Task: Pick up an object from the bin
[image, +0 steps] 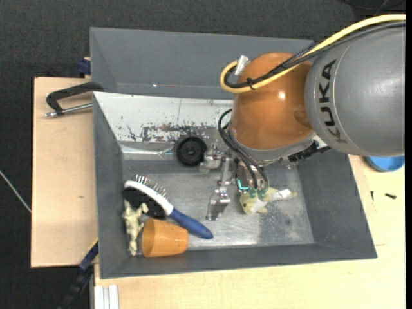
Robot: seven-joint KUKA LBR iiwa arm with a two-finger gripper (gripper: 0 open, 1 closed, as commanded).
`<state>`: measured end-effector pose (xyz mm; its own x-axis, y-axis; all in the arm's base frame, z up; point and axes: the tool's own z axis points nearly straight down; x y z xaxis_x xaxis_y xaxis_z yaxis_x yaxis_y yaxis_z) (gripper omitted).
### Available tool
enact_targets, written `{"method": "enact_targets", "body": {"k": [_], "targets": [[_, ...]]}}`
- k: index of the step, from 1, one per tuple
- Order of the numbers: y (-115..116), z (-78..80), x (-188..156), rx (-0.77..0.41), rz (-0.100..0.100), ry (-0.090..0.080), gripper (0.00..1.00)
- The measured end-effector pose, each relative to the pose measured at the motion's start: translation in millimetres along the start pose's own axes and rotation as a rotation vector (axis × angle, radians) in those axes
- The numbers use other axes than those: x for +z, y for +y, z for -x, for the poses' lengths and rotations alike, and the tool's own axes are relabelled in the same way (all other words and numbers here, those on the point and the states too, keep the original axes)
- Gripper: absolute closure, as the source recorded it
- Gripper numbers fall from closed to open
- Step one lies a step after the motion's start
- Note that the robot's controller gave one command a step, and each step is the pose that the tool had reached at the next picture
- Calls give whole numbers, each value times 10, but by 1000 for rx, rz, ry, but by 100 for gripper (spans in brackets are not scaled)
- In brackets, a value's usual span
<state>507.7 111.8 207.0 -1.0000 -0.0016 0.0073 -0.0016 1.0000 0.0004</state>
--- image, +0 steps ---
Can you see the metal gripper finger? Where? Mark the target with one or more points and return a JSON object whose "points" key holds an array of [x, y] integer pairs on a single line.
{"points": [[219, 203], [215, 157]]}

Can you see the black round disc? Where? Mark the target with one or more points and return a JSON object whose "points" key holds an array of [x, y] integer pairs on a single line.
{"points": [[190, 151]]}

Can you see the pale yellow soft toy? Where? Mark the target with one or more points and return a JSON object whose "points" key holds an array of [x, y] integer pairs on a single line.
{"points": [[249, 204]]}

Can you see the blue and white hairbrush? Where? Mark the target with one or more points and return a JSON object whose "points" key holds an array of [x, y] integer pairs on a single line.
{"points": [[190, 224]]}

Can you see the orange cup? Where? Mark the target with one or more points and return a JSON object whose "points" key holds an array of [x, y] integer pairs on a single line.
{"points": [[164, 238]]}

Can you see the cream toy figure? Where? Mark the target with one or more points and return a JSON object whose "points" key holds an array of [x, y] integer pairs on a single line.
{"points": [[132, 225]]}

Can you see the grey metal bin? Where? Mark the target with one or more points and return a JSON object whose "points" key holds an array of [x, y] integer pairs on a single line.
{"points": [[193, 60]]}

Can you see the light blue round object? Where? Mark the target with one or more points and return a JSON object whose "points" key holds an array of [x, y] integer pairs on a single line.
{"points": [[384, 163]]}

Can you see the pale wood board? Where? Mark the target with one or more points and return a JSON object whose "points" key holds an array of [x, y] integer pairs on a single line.
{"points": [[61, 179]]}

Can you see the small black screw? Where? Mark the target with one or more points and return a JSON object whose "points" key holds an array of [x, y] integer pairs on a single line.
{"points": [[391, 196]]}

